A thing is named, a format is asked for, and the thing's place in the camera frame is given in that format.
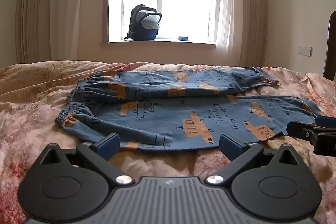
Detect blue patterned pants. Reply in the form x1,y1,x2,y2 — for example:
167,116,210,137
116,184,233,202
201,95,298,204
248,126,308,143
55,68,319,151

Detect beige curtain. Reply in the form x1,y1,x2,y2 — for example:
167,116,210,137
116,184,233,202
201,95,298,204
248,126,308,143
214,0,269,68
14,0,111,64

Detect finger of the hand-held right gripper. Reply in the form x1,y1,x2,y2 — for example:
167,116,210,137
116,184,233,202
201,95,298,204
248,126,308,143
287,121,336,156
316,115,336,127

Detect dark blue backpack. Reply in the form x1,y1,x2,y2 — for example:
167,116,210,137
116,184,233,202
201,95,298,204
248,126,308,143
125,4,162,41

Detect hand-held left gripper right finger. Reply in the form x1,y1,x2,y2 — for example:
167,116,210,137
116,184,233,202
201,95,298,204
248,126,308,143
205,133,307,186

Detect floral pink blanket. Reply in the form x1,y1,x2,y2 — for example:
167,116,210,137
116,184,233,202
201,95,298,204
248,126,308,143
0,61,336,224

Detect white wall switch plate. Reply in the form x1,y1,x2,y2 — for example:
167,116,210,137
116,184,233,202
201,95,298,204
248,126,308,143
298,46,313,57

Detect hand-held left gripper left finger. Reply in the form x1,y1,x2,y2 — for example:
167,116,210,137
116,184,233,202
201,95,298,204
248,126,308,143
33,133,134,186

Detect beige window sill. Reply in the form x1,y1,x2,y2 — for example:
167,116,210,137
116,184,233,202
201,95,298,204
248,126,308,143
100,39,217,49

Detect dark wooden headboard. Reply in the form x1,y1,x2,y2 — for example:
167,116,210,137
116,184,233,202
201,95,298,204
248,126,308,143
322,11,336,81

